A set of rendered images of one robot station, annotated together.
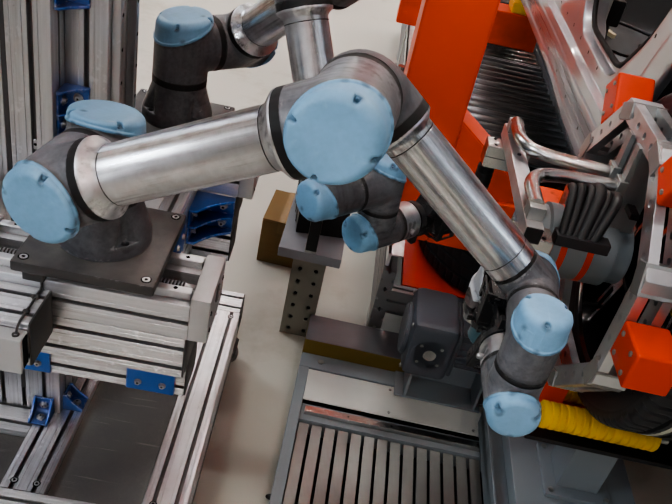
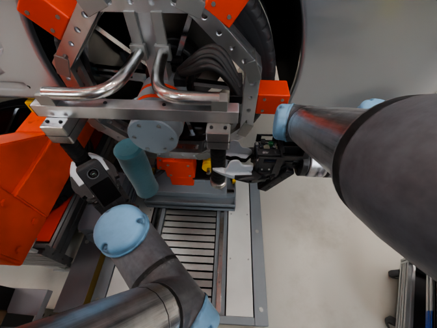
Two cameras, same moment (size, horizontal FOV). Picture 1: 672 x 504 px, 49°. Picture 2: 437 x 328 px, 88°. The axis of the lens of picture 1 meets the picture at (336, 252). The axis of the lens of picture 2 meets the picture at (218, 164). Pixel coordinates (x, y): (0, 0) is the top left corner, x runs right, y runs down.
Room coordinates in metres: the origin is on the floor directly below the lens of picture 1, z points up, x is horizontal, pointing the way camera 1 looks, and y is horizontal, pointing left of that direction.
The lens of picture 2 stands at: (1.08, 0.06, 1.27)
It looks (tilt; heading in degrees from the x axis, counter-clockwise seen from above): 53 degrees down; 274
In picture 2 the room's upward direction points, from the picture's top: straight up
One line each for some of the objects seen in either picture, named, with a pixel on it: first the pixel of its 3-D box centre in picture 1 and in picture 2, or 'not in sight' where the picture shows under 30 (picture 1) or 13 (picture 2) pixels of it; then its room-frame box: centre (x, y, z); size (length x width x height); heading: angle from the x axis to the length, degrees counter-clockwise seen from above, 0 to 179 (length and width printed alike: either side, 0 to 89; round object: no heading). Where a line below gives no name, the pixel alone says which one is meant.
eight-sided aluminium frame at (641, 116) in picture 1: (603, 250); (166, 95); (1.28, -0.51, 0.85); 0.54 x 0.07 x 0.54; 1
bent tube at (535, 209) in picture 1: (585, 179); (186, 59); (1.17, -0.38, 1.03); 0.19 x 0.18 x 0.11; 91
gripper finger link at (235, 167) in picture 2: (479, 280); (233, 166); (1.07, -0.25, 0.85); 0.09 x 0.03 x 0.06; 11
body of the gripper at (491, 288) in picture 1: (500, 320); (278, 158); (0.96, -0.28, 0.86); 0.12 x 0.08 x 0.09; 2
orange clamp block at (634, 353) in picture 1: (644, 357); (270, 97); (0.96, -0.52, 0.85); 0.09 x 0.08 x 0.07; 1
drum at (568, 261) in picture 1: (567, 242); (160, 110); (1.27, -0.43, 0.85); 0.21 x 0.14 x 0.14; 91
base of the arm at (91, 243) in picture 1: (105, 210); not in sight; (1.00, 0.38, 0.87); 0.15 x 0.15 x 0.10
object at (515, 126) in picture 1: (567, 132); (90, 56); (1.37, -0.38, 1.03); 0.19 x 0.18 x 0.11; 91
